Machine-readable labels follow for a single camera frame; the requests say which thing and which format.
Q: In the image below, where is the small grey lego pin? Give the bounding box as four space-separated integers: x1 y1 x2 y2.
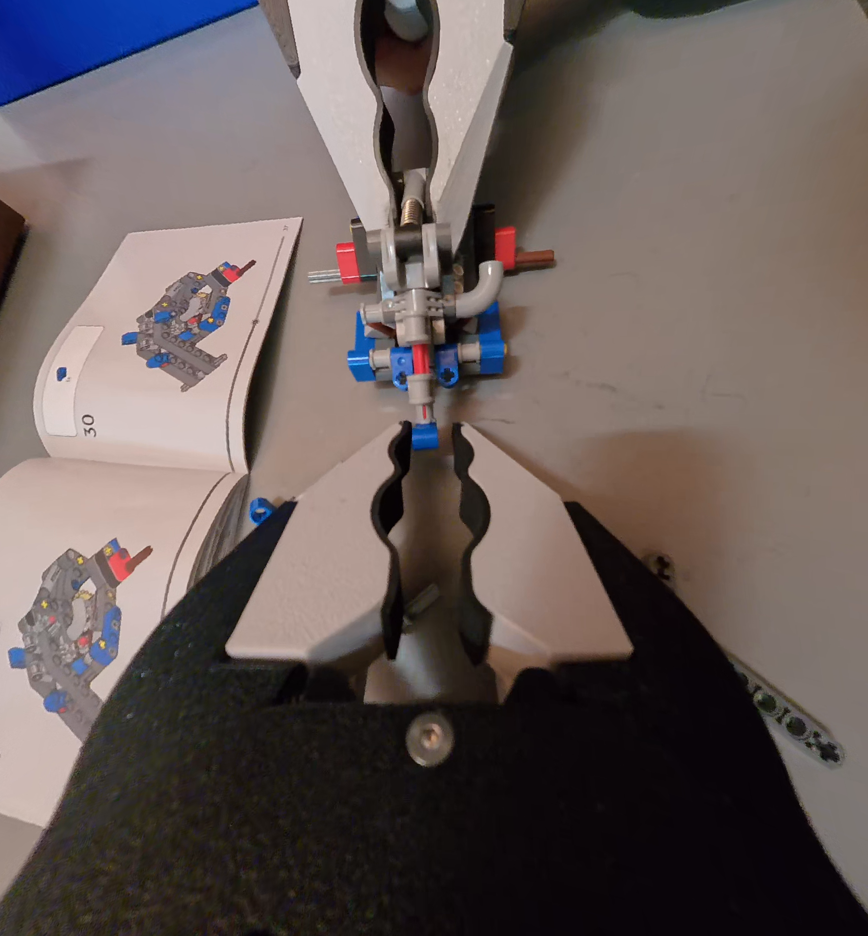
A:
402 584 441 632

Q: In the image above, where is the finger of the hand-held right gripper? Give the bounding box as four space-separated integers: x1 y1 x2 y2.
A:
280 0 406 235
425 0 517 248

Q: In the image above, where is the instruction booklet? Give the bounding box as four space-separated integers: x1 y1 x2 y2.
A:
0 217 305 827

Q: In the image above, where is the lego chassis assembly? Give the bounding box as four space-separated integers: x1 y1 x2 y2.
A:
307 170 556 389

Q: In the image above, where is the blue storage bin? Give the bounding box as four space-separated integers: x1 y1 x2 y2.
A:
0 0 261 108

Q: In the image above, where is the red axle with grey connectors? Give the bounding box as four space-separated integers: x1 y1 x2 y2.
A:
361 291 453 452

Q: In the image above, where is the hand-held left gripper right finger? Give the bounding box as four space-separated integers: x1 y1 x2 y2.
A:
451 423 634 665

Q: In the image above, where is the dark grey angled lego beam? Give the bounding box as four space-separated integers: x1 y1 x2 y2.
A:
727 653 845 769

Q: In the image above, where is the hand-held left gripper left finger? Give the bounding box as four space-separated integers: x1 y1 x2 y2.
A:
225 423 414 663

